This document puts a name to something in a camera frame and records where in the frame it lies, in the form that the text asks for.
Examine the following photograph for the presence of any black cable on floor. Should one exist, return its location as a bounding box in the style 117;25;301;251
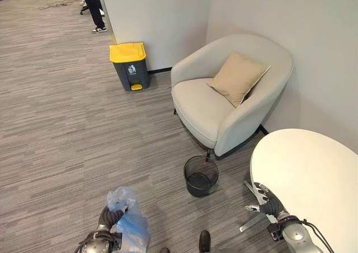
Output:
38;0;77;11

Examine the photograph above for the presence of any tan square cushion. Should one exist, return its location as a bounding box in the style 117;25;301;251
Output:
206;51;271;108

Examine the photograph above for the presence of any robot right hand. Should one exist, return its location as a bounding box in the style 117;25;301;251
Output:
244;181;286;218

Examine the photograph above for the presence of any grey trash can yellow lid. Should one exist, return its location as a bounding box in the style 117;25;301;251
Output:
109;41;152;92

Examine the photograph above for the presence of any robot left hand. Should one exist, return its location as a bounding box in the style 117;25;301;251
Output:
96;204;129;232

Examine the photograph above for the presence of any blue plastic garbage bag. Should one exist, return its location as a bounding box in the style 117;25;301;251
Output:
104;186;152;253

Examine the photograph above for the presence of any black mesh waste bin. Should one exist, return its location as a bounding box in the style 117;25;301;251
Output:
183;155;219;198

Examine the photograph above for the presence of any white round tea table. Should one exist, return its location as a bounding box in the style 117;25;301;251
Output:
249;128;358;253

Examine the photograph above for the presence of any beige armchair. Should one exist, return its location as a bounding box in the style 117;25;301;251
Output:
169;34;294;158

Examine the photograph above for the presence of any person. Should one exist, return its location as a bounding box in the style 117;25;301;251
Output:
77;0;108;34

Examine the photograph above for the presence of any metal table leg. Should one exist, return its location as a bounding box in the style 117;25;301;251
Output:
239;179;266;233

